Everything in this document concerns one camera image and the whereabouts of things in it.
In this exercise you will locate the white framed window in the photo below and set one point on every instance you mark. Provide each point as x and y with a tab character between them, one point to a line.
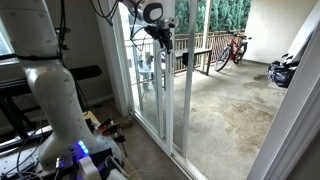
4	46

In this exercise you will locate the white balcony post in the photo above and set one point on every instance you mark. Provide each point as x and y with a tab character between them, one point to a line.
206	26

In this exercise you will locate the white screen door frame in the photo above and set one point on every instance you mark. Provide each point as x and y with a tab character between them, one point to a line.
188	100

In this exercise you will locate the white sliding glass door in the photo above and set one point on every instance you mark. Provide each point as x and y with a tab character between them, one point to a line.
170	100

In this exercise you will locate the red black spring clamp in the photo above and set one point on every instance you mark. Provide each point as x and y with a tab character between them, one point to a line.
115	131
106	122

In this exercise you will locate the wooden balcony railing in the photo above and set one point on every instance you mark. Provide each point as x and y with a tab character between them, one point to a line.
216	41

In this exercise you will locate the black bag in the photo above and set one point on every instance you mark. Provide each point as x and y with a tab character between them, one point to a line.
280	75

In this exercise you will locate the grey perforated mounting plate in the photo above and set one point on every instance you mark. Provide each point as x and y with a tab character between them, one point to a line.
13	161

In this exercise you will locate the red bicycle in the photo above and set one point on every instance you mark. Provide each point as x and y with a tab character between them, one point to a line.
233	50

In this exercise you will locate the brown slipper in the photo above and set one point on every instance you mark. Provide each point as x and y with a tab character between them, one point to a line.
124	123

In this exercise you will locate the round glass patio table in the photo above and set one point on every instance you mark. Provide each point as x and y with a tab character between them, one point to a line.
146	71

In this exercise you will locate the dark wooden bench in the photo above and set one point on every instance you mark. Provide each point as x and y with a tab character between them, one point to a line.
200	51

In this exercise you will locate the fixed glass door panel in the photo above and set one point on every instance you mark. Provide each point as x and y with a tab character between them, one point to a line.
159	100

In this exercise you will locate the small potted plant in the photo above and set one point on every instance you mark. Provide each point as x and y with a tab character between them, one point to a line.
140	60
149	58

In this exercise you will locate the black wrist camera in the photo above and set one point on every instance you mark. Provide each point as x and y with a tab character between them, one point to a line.
151	31

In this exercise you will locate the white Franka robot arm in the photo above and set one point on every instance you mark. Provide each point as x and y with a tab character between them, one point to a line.
50	86

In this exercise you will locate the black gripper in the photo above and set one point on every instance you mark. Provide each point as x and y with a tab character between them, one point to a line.
164	34

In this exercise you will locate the white connector block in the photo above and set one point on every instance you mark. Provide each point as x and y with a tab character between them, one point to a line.
88	168

